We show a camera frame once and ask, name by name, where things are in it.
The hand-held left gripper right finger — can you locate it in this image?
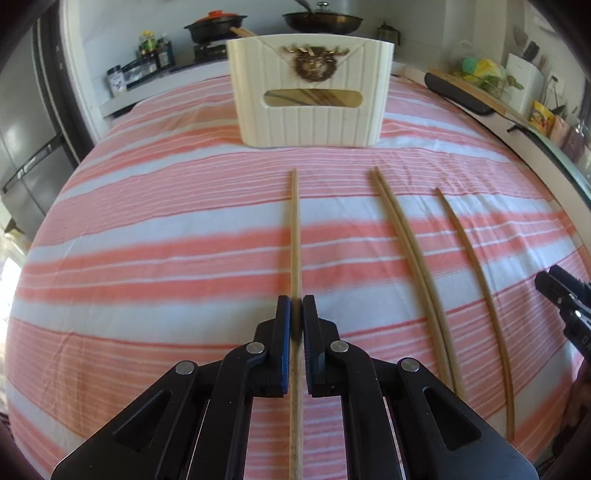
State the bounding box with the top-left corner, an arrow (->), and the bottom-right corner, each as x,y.
301,295 -> 539,480

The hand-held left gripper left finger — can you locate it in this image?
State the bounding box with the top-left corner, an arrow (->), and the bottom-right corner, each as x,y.
51,295 -> 294,480

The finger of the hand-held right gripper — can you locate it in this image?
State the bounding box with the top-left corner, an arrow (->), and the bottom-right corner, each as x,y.
549,265 -> 591,317
536,271 -> 591,358

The white ribbed utensil holder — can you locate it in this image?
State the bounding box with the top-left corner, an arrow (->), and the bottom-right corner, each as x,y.
226,34 -> 395,148

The dark purple packet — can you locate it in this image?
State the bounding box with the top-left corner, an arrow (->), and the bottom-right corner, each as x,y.
563,124 -> 590,160

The pink striped tablecloth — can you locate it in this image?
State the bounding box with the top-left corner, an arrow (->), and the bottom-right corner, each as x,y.
4,69 -> 587,480

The pink packet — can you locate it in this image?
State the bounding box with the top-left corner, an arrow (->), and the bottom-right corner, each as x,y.
549,115 -> 571,146

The yellow snack packet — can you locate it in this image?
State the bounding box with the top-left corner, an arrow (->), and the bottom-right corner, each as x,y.
529,102 -> 557,134

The wooden cutting board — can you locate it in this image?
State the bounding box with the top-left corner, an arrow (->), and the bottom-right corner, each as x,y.
427,68 -> 532,125

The white knife holder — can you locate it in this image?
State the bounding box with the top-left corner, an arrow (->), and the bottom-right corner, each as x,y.
504,53 -> 546,118

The black oblong pad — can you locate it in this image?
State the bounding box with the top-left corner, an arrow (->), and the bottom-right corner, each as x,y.
425,73 -> 495,116

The clear plastic bag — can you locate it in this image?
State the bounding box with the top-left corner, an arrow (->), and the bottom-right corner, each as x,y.
450,41 -> 525,100

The black gas stove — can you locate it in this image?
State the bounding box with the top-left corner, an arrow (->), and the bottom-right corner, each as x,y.
168,41 -> 232,72

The dark sauce bottle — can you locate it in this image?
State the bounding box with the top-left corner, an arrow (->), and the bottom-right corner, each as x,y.
157,34 -> 174,70

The clear spice jar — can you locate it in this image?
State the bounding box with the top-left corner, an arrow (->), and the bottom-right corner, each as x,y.
106,65 -> 125,97

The dark frying pan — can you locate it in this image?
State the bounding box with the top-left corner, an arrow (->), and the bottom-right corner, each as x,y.
283,0 -> 365,35

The black cooking pot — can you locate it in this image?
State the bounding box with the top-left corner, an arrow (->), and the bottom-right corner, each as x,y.
184,16 -> 247,44

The grey refrigerator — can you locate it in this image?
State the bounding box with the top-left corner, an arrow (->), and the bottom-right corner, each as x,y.
0,18 -> 81,232

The glass pan lid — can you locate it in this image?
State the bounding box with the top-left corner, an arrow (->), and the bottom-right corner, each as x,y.
295,1 -> 356,19

